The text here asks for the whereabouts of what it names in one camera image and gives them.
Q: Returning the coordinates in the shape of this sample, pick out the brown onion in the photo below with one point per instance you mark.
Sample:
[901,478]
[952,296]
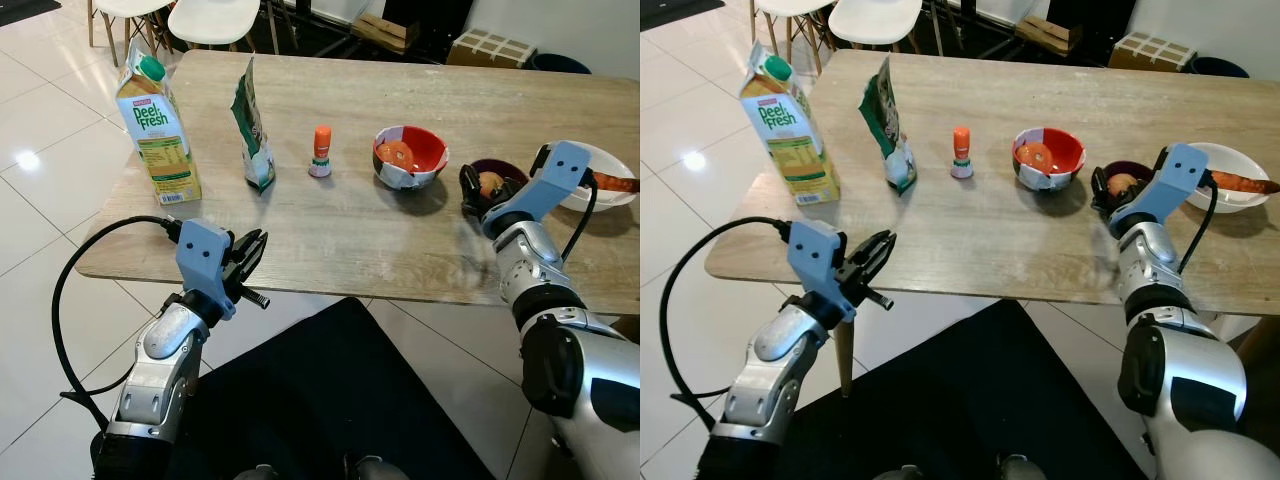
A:
[1122,185]
[490,184]

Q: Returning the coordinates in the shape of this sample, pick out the Peel Fresh juice carton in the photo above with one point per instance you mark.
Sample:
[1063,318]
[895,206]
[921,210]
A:
[160,130]
[790,130]

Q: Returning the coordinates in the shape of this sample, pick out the black foam floor mat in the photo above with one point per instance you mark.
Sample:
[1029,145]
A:
[950,400]
[330,400]

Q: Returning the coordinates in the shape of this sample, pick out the white chair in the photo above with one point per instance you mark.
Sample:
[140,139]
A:
[790,8]
[130,8]
[875,20]
[215,20]

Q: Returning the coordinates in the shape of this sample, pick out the red and white bowl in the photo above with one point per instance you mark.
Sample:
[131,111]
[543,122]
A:
[1066,150]
[428,150]

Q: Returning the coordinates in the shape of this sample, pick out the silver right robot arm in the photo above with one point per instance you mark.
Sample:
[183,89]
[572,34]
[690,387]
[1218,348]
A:
[1190,390]
[580,400]

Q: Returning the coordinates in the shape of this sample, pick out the small orange capped bottle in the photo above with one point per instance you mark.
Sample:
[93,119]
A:
[961,145]
[321,145]

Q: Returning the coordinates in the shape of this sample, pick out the grey left robot leg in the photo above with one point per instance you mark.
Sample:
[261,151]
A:
[258,472]
[898,472]

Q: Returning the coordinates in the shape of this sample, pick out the dark floor rug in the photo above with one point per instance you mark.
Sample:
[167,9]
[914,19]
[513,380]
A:
[25,8]
[665,10]

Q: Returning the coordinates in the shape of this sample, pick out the light wooden table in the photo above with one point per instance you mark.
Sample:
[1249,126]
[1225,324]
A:
[330,225]
[1000,235]

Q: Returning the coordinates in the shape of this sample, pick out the small brown cardboard box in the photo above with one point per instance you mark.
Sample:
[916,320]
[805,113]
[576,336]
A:
[1048,35]
[385,32]

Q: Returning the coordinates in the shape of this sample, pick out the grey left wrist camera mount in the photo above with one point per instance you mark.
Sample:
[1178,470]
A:
[815,255]
[205,255]

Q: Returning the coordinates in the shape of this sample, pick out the cardboard box with tape grid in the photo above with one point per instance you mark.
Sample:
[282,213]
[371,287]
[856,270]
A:
[1150,50]
[490,48]

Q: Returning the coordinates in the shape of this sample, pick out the grey robot leg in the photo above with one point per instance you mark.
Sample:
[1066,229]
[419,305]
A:
[898,472]
[365,468]
[258,472]
[1020,468]

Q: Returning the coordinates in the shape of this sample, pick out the dark blue bin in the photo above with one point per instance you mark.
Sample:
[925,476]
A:
[560,64]
[1218,68]

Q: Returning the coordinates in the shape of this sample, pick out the grey right robot leg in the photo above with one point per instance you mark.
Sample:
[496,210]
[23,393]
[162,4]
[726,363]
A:
[1020,468]
[365,468]

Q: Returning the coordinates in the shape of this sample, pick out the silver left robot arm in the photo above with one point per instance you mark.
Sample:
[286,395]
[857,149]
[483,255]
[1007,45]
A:
[770,370]
[160,370]

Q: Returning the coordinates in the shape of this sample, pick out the orange tomato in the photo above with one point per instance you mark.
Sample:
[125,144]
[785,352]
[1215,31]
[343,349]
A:
[396,155]
[1035,156]

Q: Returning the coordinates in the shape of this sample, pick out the orange carrot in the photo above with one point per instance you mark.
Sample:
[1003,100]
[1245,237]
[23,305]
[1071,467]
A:
[1245,183]
[615,183]

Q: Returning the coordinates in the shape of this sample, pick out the green white snack bag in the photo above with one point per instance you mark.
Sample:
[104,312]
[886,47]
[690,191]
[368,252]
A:
[890,130]
[252,130]

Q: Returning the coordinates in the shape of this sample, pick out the purple bowl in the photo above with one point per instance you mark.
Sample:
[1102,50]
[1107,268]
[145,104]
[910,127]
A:
[1140,170]
[515,168]

